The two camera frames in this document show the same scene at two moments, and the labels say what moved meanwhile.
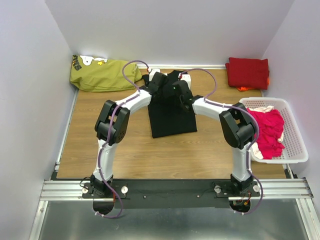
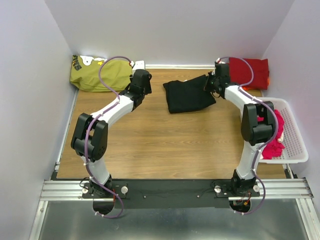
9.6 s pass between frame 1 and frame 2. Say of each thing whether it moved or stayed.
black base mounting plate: stayed
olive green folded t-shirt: stayed
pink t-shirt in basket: stayed
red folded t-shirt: stayed
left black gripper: moved
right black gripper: moved
